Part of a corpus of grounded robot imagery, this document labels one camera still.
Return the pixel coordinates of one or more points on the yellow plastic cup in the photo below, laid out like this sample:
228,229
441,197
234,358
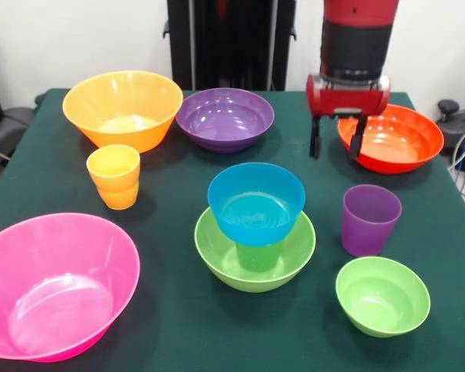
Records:
114,186

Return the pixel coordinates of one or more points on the blue plastic bowl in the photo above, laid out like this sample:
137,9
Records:
255,232

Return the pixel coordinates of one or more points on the dark green table cloth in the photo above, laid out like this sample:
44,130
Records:
232,348

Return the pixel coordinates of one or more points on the orange plastic bowl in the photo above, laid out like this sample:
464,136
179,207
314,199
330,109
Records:
120,131

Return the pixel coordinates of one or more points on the small green plastic bowl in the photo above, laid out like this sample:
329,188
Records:
381,306

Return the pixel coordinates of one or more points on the large pink plastic bowl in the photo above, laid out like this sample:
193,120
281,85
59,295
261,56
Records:
58,294

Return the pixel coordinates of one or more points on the purple plastic bowl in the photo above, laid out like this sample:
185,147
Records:
224,124

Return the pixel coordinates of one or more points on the green plastic cup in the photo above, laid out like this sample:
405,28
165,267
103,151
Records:
257,257

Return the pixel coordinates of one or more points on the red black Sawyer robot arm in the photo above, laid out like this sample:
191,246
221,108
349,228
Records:
354,38

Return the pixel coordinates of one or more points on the large green plastic bowl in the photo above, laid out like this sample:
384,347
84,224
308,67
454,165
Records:
294,263

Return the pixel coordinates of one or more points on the purple plastic cup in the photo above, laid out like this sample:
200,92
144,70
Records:
368,232

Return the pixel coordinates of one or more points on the black pedestal leg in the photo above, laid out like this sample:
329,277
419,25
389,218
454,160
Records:
15,124
453,131

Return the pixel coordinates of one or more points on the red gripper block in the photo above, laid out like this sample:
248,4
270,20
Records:
345,100

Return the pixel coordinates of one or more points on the red plastic bowl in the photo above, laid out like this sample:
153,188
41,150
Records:
403,151

